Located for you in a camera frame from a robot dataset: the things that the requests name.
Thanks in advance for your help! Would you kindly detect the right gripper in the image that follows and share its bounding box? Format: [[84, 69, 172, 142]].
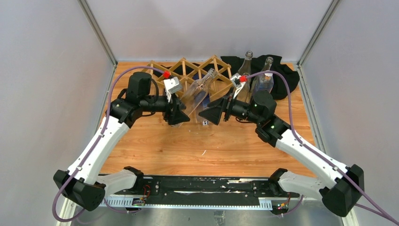
[[199, 87, 263, 126]]

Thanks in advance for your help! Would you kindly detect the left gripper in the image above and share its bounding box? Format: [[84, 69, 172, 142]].
[[140, 89, 191, 124]]

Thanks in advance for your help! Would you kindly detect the clear glass bottle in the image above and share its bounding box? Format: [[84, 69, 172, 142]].
[[237, 51, 253, 76]]

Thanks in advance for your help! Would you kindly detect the blue labelled bottle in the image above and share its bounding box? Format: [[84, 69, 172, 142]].
[[252, 73, 274, 94]]

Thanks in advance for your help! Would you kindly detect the clear bottle dark label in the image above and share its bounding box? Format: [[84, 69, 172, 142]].
[[256, 56, 274, 83]]

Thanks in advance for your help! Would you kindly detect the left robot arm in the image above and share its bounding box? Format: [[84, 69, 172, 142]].
[[53, 72, 190, 211]]

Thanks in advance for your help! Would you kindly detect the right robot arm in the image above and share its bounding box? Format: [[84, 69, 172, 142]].
[[199, 90, 364, 217]]

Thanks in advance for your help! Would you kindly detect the wooden wine rack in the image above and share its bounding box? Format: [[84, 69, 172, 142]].
[[142, 55, 232, 100]]

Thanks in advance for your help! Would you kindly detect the black cloth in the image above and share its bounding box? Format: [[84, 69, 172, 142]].
[[220, 55, 301, 100]]

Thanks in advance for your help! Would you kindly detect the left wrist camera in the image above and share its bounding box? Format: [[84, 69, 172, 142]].
[[163, 77, 183, 103]]

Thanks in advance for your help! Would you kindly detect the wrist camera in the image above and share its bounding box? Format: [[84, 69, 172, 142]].
[[163, 77, 183, 103], [230, 73, 247, 98]]

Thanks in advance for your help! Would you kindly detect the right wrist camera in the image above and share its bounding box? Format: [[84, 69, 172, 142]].
[[230, 73, 247, 98]]

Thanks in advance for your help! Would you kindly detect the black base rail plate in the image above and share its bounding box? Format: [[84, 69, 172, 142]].
[[119, 175, 300, 210]]

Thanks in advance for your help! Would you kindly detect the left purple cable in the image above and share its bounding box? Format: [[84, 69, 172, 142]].
[[51, 66, 170, 223]]

